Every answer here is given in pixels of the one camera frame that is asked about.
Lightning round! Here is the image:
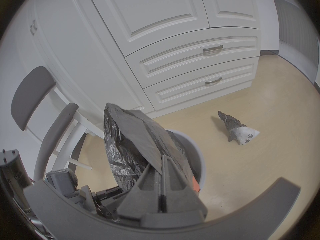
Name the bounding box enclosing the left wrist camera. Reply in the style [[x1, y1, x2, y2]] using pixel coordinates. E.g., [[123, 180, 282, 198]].
[[46, 169, 78, 199]]

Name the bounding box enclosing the white chair dark grey seat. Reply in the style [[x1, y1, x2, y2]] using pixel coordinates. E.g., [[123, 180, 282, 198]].
[[10, 66, 93, 182]]

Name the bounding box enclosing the black plastic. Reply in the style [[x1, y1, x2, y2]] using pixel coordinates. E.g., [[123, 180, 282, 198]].
[[217, 110, 248, 142]]

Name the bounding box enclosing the white trash bin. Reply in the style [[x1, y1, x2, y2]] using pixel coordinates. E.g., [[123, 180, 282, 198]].
[[165, 129, 207, 192]]

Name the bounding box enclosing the black plastic bag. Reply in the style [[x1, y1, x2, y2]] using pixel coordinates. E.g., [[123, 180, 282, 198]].
[[103, 103, 200, 192]]

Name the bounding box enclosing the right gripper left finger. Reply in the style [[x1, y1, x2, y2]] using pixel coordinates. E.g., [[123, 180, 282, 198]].
[[116, 163, 162, 219]]

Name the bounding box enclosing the white wardrobe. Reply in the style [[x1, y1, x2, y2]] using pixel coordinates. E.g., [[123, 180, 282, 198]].
[[15, 0, 262, 134]]

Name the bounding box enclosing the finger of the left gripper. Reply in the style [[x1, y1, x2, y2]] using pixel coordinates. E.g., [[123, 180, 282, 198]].
[[96, 186, 123, 201]]

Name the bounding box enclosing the white printed wrapper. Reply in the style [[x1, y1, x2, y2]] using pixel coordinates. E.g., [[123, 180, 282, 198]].
[[231, 125, 260, 146]]

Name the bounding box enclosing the grey curtain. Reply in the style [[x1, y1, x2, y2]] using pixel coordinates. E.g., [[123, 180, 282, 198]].
[[277, 1, 309, 46]]

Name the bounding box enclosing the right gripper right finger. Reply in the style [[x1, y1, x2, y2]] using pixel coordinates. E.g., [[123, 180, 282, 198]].
[[161, 155, 208, 218]]

